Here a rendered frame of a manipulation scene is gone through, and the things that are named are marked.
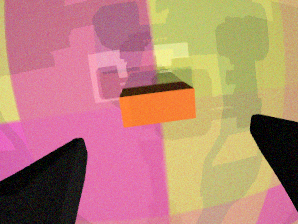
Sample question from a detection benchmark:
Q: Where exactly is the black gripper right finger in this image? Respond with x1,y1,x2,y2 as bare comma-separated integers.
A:
250,113,298,212

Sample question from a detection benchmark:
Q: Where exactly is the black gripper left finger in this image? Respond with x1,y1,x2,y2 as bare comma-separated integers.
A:
0,137,88,224

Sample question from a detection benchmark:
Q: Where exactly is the orange block with dark square face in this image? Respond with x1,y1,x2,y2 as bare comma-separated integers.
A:
120,81,197,128

